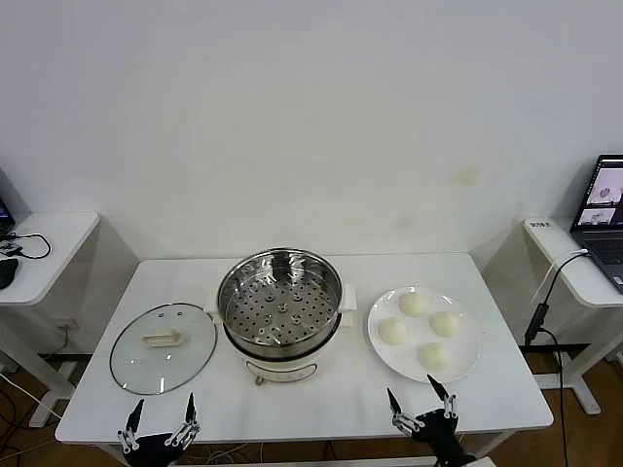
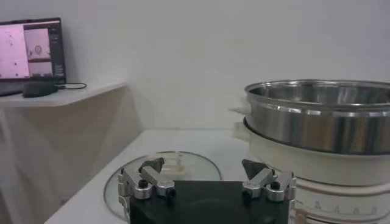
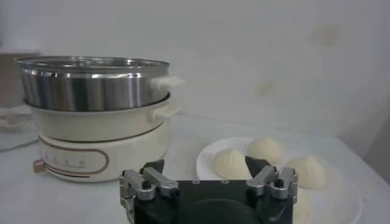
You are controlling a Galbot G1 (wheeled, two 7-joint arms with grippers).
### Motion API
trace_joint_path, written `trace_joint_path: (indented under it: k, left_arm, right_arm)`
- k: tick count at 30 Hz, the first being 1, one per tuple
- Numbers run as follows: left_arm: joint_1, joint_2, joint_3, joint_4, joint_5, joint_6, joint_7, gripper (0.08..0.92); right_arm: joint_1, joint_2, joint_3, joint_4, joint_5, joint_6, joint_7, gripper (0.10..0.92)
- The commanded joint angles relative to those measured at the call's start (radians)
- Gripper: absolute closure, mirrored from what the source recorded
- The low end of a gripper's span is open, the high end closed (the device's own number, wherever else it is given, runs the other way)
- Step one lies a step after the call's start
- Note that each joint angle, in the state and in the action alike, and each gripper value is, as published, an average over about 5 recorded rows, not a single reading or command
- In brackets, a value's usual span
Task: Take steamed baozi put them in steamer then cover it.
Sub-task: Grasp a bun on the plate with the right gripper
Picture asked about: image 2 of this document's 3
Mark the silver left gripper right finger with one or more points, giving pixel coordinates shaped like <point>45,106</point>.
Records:
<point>259,179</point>

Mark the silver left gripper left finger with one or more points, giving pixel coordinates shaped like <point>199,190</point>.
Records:
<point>158,181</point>

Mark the round glass pot lid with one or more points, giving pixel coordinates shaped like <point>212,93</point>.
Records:
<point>198,169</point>

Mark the stainless steel steamer basket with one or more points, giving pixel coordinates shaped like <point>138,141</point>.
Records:
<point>304,128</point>

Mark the white rectangular work table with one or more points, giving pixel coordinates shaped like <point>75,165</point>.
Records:
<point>182,141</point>

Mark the cream electric cooker pot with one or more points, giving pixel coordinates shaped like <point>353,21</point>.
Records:
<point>320,170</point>

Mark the white side table with mouse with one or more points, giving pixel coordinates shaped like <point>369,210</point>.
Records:
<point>76,94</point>

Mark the black computer mouse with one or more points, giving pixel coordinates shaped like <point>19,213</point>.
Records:
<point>39,89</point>

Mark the black laptop with pink screen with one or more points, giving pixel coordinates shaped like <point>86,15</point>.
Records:
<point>18,51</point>

